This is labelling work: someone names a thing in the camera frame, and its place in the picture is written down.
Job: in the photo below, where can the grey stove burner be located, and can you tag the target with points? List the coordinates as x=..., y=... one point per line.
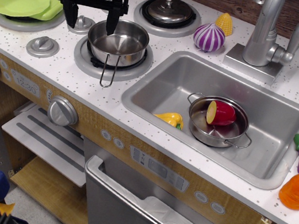
x=30, y=24
x=165, y=30
x=82, y=58

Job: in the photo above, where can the yellow toy corn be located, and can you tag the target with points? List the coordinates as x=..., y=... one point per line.
x=224, y=22

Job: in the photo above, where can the yellow toy bell pepper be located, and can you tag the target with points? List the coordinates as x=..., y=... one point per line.
x=172, y=118

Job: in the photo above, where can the purple striped toy onion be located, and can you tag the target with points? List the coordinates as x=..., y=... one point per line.
x=209, y=37

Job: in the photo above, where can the steel pan with wire handle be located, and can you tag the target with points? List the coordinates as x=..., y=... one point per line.
x=125, y=47

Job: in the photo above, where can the grey countertop knob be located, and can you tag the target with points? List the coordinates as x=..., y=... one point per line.
x=82, y=25
x=42, y=47

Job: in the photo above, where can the green plastic tray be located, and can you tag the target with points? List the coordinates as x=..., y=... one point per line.
x=53, y=9

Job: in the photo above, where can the green plastic plate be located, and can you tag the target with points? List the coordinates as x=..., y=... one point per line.
x=23, y=8

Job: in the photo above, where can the grey stove burner back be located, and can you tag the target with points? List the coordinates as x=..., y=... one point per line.
x=165, y=30

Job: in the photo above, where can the silver toy faucet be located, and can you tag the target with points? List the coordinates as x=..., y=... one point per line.
x=262, y=58

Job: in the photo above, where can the grey stove burner left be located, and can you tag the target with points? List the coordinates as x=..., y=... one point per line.
x=30, y=24

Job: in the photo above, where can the grey countertop knob front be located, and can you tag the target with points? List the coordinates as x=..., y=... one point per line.
x=42, y=47

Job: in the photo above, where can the steel pot lid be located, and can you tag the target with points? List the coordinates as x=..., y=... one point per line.
x=169, y=11

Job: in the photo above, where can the grey countertop knob middle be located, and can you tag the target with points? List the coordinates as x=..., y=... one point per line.
x=82, y=25

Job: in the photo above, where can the white oven rack shelf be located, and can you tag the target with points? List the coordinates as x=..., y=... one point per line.
x=60, y=147

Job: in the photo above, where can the silver dishwasher door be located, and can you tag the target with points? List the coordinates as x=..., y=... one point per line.
x=112, y=200

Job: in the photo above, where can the toy clock display panel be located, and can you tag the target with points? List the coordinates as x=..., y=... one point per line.
x=26, y=83

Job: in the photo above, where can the grey stove burner front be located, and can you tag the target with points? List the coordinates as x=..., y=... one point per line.
x=82, y=58

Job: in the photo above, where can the small steel pot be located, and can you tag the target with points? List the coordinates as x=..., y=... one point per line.
x=234, y=135

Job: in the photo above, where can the red toy pepper half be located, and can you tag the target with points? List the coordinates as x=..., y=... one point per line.
x=220, y=113

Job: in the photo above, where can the silver oven knob centre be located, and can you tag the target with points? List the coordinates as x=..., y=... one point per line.
x=61, y=112

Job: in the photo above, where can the grey sink basin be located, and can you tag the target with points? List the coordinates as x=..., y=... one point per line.
x=273, y=119

